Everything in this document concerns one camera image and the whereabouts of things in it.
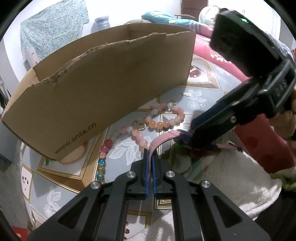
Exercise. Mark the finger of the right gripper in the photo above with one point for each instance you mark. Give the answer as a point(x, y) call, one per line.
point(219, 112)
point(187, 138)

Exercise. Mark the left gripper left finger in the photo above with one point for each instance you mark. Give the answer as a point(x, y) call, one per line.
point(140, 186)

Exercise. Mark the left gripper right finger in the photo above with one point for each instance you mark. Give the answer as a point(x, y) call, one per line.
point(161, 188)

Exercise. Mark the pink strap smart watch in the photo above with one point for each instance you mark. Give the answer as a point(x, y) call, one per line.
point(161, 141)

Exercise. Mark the small silver hair clip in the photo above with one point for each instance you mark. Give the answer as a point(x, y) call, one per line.
point(186, 94)

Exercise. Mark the person right hand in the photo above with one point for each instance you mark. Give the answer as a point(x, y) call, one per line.
point(284, 124)

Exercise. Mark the pink floral blanket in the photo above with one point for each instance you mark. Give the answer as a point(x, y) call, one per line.
point(202, 49)

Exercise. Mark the person in white top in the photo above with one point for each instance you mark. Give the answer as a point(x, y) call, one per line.
point(209, 14)

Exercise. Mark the dark red wooden door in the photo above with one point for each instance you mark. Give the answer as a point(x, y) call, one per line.
point(190, 9)

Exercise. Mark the teal patterned pillow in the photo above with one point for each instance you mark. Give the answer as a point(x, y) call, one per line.
point(162, 18)

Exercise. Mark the brown cardboard box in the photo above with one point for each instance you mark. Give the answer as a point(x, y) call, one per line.
point(82, 88)

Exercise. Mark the blue water jug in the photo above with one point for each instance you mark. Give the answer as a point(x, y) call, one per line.
point(101, 23)

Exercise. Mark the blue floral hanging cloth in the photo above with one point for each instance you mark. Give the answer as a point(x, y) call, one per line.
point(53, 27)

